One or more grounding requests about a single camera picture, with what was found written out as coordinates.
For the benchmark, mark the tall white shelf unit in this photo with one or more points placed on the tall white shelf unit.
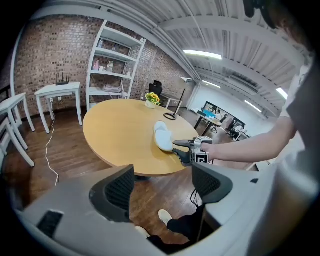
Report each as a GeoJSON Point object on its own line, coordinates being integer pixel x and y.
{"type": "Point", "coordinates": [113, 56]}

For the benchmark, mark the person's white shirt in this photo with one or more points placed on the person's white shirt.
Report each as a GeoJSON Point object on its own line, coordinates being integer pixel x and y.
{"type": "Point", "coordinates": [305, 120]}

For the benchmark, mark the yellow flowers in white pot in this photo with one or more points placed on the yellow flowers in white pot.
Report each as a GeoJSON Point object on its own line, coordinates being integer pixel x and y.
{"type": "Point", "coordinates": [152, 98]}

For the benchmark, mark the white-legged side table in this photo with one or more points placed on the white-legged side table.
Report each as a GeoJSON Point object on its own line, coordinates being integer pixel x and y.
{"type": "Point", "coordinates": [18, 147]}
{"type": "Point", "coordinates": [12, 100]}

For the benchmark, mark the person's right forearm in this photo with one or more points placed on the person's right forearm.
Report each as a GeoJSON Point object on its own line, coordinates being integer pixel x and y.
{"type": "Point", "coordinates": [250, 147]}

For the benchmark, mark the round wooden table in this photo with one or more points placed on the round wooden table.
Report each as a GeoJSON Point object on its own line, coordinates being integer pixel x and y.
{"type": "Point", "coordinates": [120, 135]}

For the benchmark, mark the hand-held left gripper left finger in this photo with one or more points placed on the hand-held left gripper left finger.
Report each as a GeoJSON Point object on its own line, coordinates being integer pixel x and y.
{"type": "Point", "coordinates": [112, 197]}

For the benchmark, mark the black router with antennas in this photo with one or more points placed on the black router with antennas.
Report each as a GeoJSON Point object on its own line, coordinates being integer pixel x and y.
{"type": "Point", "coordinates": [62, 81]}

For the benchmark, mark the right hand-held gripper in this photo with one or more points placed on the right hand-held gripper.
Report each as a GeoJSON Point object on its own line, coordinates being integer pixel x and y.
{"type": "Point", "coordinates": [198, 150]}

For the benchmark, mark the person's beige shoe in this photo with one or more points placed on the person's beige shoe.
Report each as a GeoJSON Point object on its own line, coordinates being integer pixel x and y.
{"type": "Point", "coordinates": [164, 216]}
{"type": "Point", "coordinates": [142, 231]}

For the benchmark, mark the person's left beige shoe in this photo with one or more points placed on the person's left beige shoe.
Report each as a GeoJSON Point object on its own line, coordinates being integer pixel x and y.
{"type": "Point", "coordinates": [142, 231]}

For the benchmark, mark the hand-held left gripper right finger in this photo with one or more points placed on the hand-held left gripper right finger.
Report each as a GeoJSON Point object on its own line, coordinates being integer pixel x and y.
{"type": "Point", "coordinates": [215, 187]}

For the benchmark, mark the white desk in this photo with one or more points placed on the white desk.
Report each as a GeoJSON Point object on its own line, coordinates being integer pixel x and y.
{"type": "Point", "coordinates": [172, 98]}

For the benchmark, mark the clear plastic bottle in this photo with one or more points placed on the clear plastic bottle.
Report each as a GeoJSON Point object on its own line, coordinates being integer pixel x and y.
{"type": "Point", "coordinates": [109, 66]}

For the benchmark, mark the person's right beige shoe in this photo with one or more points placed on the person's right beige shoe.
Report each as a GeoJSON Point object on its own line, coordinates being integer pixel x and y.
{"type": "Point", "coordinates": [164, 216]}

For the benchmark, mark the person's right leg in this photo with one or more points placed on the person's right leg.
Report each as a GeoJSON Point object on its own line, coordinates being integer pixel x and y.
{"type": "Point", "coordinates": [186, 225]}

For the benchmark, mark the ceiling light tube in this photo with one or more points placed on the ceiling light tube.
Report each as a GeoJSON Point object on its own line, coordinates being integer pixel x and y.
{"type": "Point", "coordinates": [202, 54]}
{"type": "Point", "coordinates": [282, 93]}
{"type": "Point", "coordinates": [252, 106]}
{"type": "Point", "coordinates": [211, 84]}

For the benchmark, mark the black high-back office chair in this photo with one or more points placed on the black high-back office chair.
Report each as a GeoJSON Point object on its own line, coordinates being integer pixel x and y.
{"type": "Point", "coordinates": [155, 88]}

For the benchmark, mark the black-framed office desk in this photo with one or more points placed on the black-framed office desk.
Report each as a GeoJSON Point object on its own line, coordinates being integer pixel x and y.
{"type": "Point", "coordinates": [210, 121]}

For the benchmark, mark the small white table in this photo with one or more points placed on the small white table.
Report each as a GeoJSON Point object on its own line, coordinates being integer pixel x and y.
{"type": "Point", "coordinates": [57, 89]}

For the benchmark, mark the black head-worn camera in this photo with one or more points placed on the black head-worn camera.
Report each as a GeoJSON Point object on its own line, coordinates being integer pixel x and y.
{"type": "Point", "coordinates": [250, 8]}

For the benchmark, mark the pink bottle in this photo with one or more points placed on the pink bottle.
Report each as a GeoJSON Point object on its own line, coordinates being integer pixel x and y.
{"type": "Point", "coordinates": [95, 65]}

